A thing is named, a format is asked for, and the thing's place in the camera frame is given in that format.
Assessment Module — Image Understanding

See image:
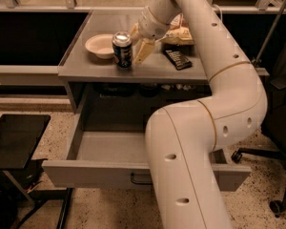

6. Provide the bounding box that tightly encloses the black office chair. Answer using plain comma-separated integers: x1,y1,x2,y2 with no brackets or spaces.
232,43,286,216

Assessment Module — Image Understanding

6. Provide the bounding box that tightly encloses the blue pepsi can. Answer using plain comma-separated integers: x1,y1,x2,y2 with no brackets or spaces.
112,31,133,69

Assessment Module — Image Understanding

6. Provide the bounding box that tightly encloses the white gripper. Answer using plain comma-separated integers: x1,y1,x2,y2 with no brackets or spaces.
130,7,170,64

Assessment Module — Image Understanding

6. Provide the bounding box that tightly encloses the dark chocolate bar wrapper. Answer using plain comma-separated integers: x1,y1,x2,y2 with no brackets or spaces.
164,50,193,71

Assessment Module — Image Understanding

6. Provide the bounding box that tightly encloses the white paper bowl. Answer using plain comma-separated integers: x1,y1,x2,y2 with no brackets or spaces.
85,34,113,59

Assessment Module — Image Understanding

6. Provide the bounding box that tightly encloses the black drawer handle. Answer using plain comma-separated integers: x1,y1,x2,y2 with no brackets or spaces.
131,173,153,185

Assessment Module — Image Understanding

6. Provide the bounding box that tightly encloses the grey cabinet counter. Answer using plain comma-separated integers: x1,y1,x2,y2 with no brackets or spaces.
58,10,212,115

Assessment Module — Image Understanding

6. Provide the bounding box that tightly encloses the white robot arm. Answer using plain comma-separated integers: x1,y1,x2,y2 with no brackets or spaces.
132,0,267,229

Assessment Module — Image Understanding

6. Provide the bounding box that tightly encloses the yellow chip bag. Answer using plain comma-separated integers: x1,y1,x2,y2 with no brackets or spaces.
160,13,194,45

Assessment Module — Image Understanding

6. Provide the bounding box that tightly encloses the white cable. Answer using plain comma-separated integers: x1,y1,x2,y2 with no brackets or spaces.
212,4,223,21

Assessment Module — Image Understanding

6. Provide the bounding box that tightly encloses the grey open top drawer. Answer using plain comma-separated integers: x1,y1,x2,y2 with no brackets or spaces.
41,83,252,193

